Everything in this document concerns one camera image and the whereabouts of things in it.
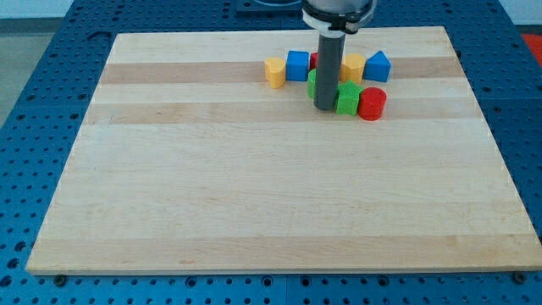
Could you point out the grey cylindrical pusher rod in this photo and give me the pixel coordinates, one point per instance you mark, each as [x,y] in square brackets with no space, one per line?
[330,51]

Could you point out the green circle block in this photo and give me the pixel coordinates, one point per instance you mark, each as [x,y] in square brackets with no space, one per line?
[311,83]

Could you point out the red star block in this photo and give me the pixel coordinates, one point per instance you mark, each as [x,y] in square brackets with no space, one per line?
[313,63]

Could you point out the green star block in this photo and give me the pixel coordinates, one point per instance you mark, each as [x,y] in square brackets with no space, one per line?
[348,98]

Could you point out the yellow hexagon block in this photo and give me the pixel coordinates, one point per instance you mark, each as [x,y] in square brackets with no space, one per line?
[352,68]

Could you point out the blue cube block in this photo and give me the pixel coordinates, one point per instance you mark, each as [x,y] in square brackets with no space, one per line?
[297,64]

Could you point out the blue triangle block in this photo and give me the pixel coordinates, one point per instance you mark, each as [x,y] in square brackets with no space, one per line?
[377,68]

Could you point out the yellow heart block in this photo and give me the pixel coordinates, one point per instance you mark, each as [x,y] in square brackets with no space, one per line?
[274,69]

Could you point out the red cylinder block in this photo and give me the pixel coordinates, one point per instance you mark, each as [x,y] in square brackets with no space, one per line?
[371,103]

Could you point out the light wooden board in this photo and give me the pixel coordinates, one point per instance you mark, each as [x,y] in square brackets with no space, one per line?
[187,162]

